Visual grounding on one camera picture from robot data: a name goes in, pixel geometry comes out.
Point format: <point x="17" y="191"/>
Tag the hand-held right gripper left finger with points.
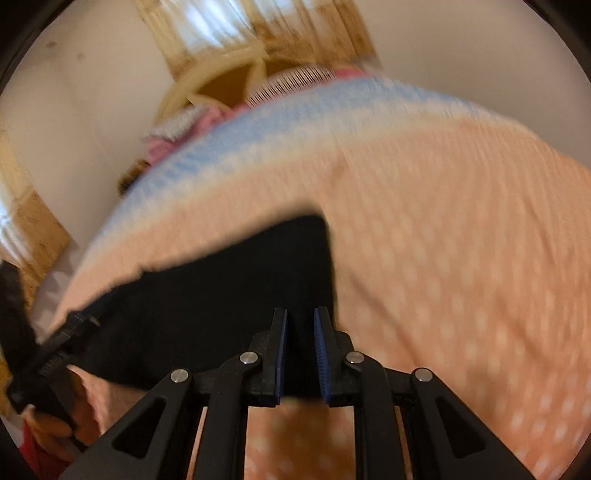
<point x="281" y="355"/>

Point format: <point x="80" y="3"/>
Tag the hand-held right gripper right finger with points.
<point x="322" y="355"/>

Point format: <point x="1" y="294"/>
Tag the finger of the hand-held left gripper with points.
<point x="74" y="330"/>

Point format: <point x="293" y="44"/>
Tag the black pants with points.
<point x="207" y="314"/>

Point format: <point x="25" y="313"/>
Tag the person's left hand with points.
<point x="48" y="429"/>

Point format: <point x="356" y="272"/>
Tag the beige floral window curtain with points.
<point x="318" y="32"/>
<point x="32" y="221"/>

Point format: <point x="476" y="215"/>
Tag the bed with polka dot cover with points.
<point x="438" y="254"/>

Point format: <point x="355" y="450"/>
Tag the pink folded blanket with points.
<point x="161" y="147"/>

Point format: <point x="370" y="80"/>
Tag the grey patterned pillow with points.
<point x="178" y="123"/>

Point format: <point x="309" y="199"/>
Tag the striped pillow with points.
<point x="286" y="83"/>

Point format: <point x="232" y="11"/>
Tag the cream wooden bed headboard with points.
<point x="221" y="85"/>

